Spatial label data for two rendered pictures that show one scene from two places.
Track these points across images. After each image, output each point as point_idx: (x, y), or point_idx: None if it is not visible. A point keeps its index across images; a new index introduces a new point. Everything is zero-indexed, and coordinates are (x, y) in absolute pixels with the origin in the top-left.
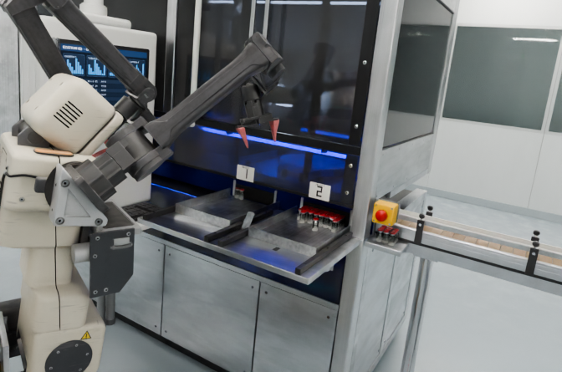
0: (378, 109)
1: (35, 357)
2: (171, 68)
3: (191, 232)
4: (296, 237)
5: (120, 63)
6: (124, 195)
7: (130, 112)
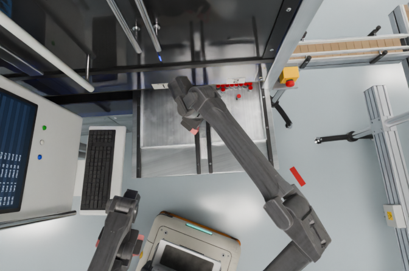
0: (297, 38)
1: None
2: (0, 50)
3: (180, 169)
4: (237, 121)
5: (117, 250)
6: (75, 143)
7: (131, 223)
